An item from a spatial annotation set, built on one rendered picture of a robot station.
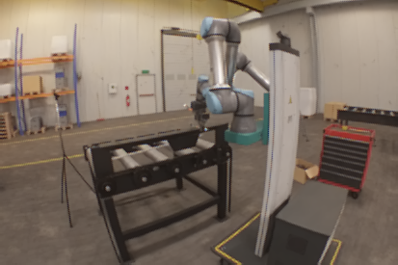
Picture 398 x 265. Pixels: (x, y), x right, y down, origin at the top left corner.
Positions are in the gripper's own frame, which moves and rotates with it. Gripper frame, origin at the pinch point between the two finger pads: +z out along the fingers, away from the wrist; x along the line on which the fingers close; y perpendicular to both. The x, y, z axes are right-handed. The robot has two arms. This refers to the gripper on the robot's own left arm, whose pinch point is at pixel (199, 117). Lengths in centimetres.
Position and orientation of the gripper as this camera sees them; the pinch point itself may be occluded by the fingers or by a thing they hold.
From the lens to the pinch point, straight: 146.6
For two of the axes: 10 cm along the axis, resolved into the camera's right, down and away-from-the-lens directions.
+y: -5.7, -4.9, 6.6
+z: -1.0, 8.4, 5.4
